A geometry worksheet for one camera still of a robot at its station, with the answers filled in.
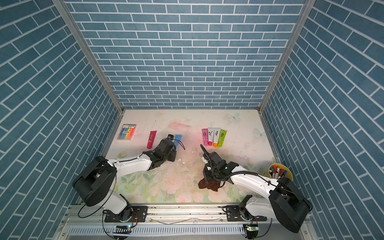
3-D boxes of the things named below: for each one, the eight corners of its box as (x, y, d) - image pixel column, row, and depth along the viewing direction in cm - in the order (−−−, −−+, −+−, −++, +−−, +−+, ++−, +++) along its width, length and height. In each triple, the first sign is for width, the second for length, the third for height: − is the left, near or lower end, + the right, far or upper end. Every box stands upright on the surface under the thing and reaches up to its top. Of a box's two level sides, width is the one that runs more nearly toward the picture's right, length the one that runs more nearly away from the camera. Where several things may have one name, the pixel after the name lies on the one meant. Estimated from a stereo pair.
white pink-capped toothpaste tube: (207, 145, 101) (207, 144, 100) (207, 129, 110) (207, 127, 109) (215, 145, 101) (215, 144, 100) (213, 129, 110) (214, 127, 109)
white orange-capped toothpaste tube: (212, 146, 101) (212, 145, 99) (214, 129, 111) (214, 127, 109) (218, 147, 100) (219, 146, 99) (220, 130, 110) (220, 128, 109)
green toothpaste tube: (216, 146, 102) (216, 144, 100) (220, 130, 110) (220, 128, 109) (223, 148, 101) (224, 146, 99) (226, 132, 110) (227, 130, 108)
